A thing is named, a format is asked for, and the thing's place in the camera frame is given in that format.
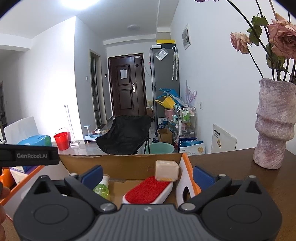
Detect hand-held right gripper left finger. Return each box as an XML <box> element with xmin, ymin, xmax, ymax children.
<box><xmin>27</xmin><ymin>165</ymin><xmax>116</xmax><ymax>214</ymax></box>

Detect interior door frame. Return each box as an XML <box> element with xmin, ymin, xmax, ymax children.
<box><xmin>90</xmin><ymin>49</ymin><xmax>103</xmax><ymax>127</ymax></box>

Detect pink stone vase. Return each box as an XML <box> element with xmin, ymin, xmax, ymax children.
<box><xmin>253</xmin><ymin>78</ymin><xmax>296</xmax><ymax>170</ymax></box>

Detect brown floor cardboard box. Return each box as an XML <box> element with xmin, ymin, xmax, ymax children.
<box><xmin>157</xmin><ymin>128</ymin><xmax>173</xmax><ymax>144</ymax></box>

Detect yellow and black box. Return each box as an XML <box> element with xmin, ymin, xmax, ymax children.
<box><xmin>156</xmin><ymin>39</ymin><xmax>176</xmax><ymax>47</ymax></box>

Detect bouquet of dried pink roses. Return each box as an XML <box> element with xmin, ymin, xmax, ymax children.
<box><xmin>194</xmin><ymin>0</ymin><xmax>296</xmax><ymax>84</ymax></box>

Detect green basin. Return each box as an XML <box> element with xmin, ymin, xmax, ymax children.
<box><xmin>150</xmin><ymin>142</ymin><xmax>175</xmax><ymax>154</ymax></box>

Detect white and red lint brush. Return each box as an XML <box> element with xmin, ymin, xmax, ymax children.
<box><xmin>122</xmin><ymin>176</ymin><xmax>174</xmax><ymax>205</ymax></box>

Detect white and blue tissue package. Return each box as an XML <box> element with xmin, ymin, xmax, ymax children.
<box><xmin>158</xmin><ymin>117</ymin><xmax>169</xmax><ymax>130</ymax></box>

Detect hanging white umbrellas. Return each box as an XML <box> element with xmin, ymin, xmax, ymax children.
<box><xmin>171</xmin><ymin>46</ymin><xmax>179</xmax><ymax>81</ymax></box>

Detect blue and white printed bag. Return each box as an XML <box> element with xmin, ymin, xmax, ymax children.
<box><xmin>179</xmin><ymin>138</ymin><xmax>206</xmax><ymax>155</ymax></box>

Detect red bucket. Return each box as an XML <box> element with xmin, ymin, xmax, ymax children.
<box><xmin>54</xmin><ymin>127</ymin><xmax>70</xmax><ymax>151</ymax></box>

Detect metal rolling cart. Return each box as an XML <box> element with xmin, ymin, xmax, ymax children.
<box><xmin>178</xmin><ymin>107</ymin><xmax>196</xmax><ymax>139</ymax></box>

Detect orange fruit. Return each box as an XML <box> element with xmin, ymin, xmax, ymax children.
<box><xmin>1</xmin><ymin>169</ymin><xmax>15</xmax><ymax>188</ymax></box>

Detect pale blue pet bowl stand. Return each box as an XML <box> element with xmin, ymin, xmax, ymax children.
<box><xmin>84</xmin><ymin>125</ymin><xmax>103</xmax><ymax>141</ymax></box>

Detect white box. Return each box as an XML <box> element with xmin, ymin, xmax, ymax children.
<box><xmin>10</xmin><ymin>166</ymin><xmax>44</xmax><ymax>184</ymax></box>

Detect green spray bottle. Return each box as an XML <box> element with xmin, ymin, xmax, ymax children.
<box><xmin>92</xmin><ymin>174</ymin><xmax>111</xmax><ymax>201</ymax></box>

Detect white appliance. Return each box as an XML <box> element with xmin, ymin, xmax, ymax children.
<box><xmin>3</xmin><ymin>116</ymin><xmax>38</xmax><ymax>144</ymax></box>

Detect blue tissue pack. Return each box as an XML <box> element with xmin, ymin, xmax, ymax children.
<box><xmin>17</xmin><ymin>134</ymin><xmax>52</xmax><ymax>147</ymax></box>

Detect clear bag on refrigerator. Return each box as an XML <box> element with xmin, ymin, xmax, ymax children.
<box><xmin>155</xmin><ymin>48</ymin><xmax>168</xmax><ymax>61</ymax></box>

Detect white leaning board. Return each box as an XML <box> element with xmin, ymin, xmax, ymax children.
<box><xmin>211</xmin><ymin>124</ymin><xmax>238</xmax><ymax>154</ymax></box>

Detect red cardboard box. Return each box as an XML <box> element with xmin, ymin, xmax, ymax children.
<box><xmin>3</xmin><ymin>153</ymin><xmax>201</xmax><ymax>207</ymax></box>

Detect dark brown door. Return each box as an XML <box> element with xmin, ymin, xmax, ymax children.
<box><xmin>107</xmin><ymin>54</ymin><xmax>147</xmax><ymax>118</ymax></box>

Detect grey refrigerator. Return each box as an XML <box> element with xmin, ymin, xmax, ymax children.
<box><xmin>149</xmin><ymin>46</ymin><xmax>180</xmax><ymax>121</ymax></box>

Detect yellow watering can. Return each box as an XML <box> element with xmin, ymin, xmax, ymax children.
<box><xmin>155</xmin><ymin>96</ymin><xmax>175</xmax><ymax>109</ymax></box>

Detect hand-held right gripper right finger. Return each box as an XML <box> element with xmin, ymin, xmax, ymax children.
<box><xmin>180</xmin><ymin>165</ymin><xmax>269</xmax><ymax>214</ymax></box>

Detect white plug adapter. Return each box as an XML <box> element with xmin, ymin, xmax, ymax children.
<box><xmin>154</xmin><ymin>160</ymin><xmax>181</xmax><ymax>182</ymax></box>

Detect wall electrical panel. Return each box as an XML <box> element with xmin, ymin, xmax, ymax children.
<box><xmin>182</xmin><ymin>24</ymin><xmax>192</xmax><ymax>50</ymax></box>

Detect purple wall decoration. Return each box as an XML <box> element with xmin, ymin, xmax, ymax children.
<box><xmin>185</xmin><ymin>81</ymin><xmax>198</xmax><ymax>107</ymax></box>

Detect person's left hand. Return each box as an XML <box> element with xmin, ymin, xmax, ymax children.
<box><xmin>0</xmin><ymin>186</ymin><xmax>11</xmax><ymax>233</ymax></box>

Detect white mop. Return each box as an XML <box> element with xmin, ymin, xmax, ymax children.
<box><xmin>64</xmin><ymin>105</ymin><xmax>80</xmax><ymax>147</ymax></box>

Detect black folding chair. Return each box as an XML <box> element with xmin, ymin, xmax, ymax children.
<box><xmin>95</xmin><ymin>115</ymin><xmax>152</xmax><ymax>155</ymax></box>

